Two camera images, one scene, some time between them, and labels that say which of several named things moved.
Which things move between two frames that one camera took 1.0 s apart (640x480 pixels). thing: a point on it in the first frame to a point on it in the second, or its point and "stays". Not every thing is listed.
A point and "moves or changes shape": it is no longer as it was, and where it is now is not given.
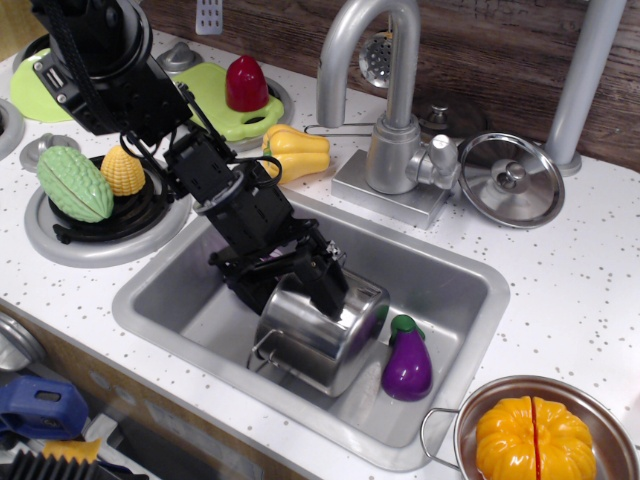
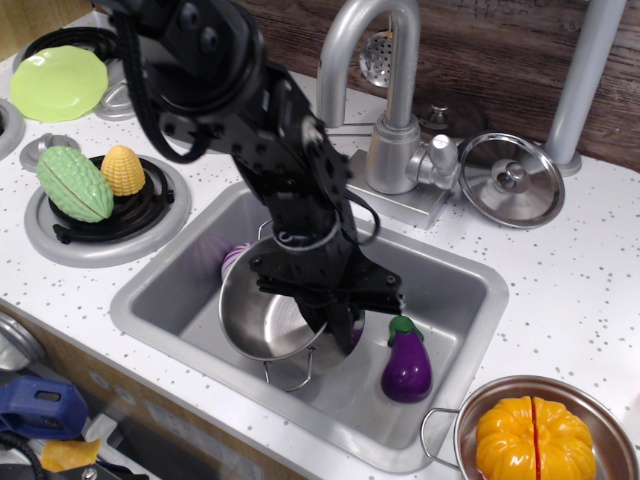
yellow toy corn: (122, 172) stays
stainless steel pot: (309, 343) moves or changes shape
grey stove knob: (31, 150) stays
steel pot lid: (511, 180) stays
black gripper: (260, 232) to (321, 261)
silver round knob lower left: (18, 348) stays
